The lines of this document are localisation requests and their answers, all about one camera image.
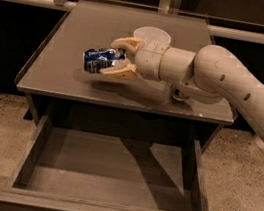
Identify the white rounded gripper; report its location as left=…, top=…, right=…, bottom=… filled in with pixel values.
left=100, top=37, right=170, bottom=81

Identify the blue pepsi can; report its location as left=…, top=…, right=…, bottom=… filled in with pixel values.
left=82, top=48, right=126, bottom=74

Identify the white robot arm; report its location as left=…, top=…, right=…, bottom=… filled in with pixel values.
left=100, top=37, right=264, bottom=142

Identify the green crushed soda can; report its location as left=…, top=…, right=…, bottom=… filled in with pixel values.
left=170, top=85, right=189, bottom=102

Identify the grey cabinet counter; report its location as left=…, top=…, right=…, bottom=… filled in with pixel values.
left=7, top=0, right=253, bottom=159

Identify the open grey top drawer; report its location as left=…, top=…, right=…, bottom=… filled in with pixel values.
left=0, top=116, right=209, bottom=211

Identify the white ceramic bowl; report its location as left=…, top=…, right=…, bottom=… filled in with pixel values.
left=133, top=26, right=171, bottom=45

